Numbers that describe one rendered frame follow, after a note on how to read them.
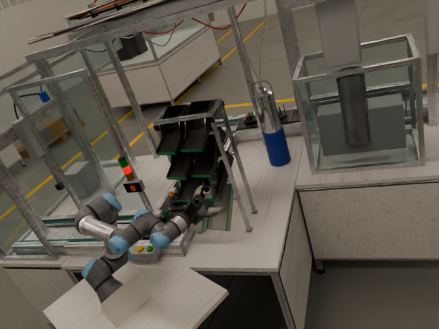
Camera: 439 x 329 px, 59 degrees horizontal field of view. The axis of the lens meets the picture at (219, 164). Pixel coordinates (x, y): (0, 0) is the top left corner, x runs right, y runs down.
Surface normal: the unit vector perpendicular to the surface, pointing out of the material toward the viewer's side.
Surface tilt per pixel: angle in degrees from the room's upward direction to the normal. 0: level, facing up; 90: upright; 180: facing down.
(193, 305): 0
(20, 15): 90
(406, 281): 0
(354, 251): 90
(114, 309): 90
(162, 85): 90
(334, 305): 0
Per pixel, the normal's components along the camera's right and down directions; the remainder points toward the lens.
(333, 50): -0.28, 0.55
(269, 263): -0.29, -0.83
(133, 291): 0.68, 0.18
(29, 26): 0.87, -0.02
